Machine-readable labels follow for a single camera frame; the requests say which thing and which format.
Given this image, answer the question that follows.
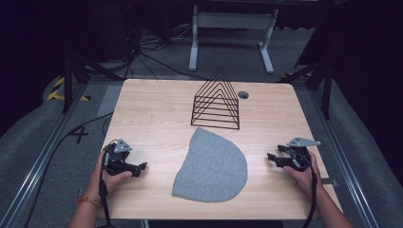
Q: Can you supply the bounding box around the person's left hand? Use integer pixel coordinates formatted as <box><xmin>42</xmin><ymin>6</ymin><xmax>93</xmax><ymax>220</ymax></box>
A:
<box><xmin>85</xmin><ymin>151</ymin><xmax>134</xmax><ymax>200</ymax></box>

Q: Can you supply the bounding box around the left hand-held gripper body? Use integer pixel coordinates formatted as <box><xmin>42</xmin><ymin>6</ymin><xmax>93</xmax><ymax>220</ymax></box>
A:
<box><xmin>103</xmin><ymin>139</ymin><xmax>134</xmax><ymax>176</ymax></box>

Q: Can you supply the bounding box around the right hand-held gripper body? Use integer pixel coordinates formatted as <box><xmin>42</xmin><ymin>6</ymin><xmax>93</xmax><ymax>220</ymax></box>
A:
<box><xmin>283</xmin><ymin>136</ymin><xmax>321</xmax><ymax>173</ymax></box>

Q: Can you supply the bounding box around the black wire triangle rack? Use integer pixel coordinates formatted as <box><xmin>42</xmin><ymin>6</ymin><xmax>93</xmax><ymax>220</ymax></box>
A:
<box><xmin>190</xmin><ymin>66</ymin><xmax>241</xmax><ymax>131</ymax></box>

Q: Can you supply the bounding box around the white metal desk frame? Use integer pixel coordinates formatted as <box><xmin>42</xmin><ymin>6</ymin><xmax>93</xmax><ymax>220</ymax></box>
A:
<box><xmin>188</xmin><ymin>4</ymin><xmax>280</xmax><ymax>75</ymax></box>

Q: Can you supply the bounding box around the black metal stand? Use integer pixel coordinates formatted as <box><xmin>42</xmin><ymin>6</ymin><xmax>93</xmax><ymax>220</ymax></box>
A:
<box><xmin>60</xmin><ymin>51</ymin><xmax>125</xmax><ymax>115</ymax></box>
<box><xmin>278</xmin><ymin>60</ymin><xmax>335</xmax><ymax>121</ymax></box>

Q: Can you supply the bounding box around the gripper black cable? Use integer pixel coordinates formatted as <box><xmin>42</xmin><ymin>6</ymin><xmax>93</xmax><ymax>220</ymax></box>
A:
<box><xmin>98</xmin><ymin>148</ymin><xmax>112</xmax><ymax>228</ymax></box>
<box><xmin>300</xmin><ymin>151</ymin><xmax>319</xmax><ymax>228</ymax></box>

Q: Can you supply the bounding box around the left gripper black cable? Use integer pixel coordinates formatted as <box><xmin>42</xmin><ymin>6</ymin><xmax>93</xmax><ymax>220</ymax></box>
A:
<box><xmin>98</xmin><ymin>148</ymin><xmax>112</xmax><ymax>228</ymax></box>

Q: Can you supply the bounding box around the grey metal floor rail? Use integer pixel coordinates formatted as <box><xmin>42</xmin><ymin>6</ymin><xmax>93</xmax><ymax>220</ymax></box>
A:
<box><xmin>0</xmin><ymin>83</ymin><xmax>88</xmax><ymax>228</ymax></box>
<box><xmin>307</xmin><ymin>89</ymin><xmax>380</xmax><ymax>228</ymax></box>

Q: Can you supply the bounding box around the grey knit beanie hat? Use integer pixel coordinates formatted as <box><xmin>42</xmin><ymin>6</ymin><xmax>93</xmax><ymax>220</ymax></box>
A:
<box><xmin>171</xmin><ymin>126</ymin><xmax>249</xmax><ymax>204</ymax></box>

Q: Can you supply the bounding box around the person's right hand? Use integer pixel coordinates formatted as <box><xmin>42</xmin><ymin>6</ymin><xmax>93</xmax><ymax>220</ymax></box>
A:
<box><xmin>282</xmin><ymin>150</ymin><xmax>325</xmax><ymax>198</ymax></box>

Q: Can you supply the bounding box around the tangle of black cables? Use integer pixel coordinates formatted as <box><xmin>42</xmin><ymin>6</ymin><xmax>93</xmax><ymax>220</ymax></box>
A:
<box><xmin>125</xmin><ymin>25</ymin><xmax>205</xmax><ymax>81</ymax></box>

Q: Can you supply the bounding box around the black floor cable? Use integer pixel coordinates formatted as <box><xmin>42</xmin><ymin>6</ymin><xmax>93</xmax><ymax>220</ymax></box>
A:
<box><xmin>23</xmin><ymin>112</ymin><xmax>114</xmax><ymax>228</ymax></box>

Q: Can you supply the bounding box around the orange bead bracelet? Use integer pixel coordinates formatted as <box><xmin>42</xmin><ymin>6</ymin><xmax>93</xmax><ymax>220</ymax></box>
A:
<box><xmin>75</xmin><ymin>196</ymin><xmax>102</xmax><ymax>210</ymax></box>

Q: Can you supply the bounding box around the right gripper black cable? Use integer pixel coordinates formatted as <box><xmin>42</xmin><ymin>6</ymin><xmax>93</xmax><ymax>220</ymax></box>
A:
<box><xmin>300</xmin><ymin>151</ymin><xmax>319</xmax><ymax>228</ymax></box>

